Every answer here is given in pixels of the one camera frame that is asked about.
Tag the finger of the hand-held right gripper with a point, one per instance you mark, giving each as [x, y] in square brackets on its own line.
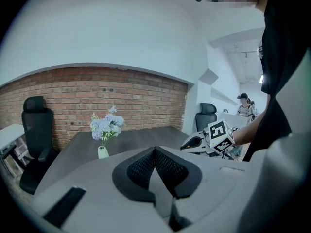
[196, 136]
[194, 149]

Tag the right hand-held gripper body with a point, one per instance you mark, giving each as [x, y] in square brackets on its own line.
[218, 132]

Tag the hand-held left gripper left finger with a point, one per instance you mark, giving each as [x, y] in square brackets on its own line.
[92, 178]

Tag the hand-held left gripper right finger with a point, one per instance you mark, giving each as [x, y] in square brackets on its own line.
[213, 186]

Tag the person's right forearm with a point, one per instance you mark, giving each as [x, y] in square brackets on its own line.
[245, 133]

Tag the large white desk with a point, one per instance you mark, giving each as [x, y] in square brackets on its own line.
[230, 120]

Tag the black mesh office chair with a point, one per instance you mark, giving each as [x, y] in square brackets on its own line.
[206, 120]

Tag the pale green vase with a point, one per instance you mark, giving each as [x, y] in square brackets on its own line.
[103, 152]

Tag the pale blue flower bouquet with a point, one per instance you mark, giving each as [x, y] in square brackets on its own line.
[107, 127]

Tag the person's black shirt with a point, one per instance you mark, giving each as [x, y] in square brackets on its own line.
[279, 57]

